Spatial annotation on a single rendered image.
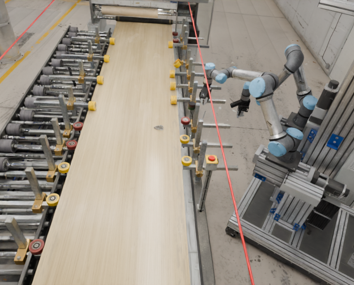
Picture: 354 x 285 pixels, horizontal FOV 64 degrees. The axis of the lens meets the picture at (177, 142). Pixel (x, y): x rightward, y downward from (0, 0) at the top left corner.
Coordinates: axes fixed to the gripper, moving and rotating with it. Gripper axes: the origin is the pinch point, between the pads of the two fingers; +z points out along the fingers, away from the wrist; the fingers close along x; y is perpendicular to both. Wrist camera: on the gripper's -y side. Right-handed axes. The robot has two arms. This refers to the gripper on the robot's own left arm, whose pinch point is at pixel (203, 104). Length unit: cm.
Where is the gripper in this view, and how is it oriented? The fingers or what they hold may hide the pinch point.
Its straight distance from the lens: 241.3
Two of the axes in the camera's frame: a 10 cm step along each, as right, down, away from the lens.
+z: -0.8, 7.4, 6.7
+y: 3.5, -6.1, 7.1
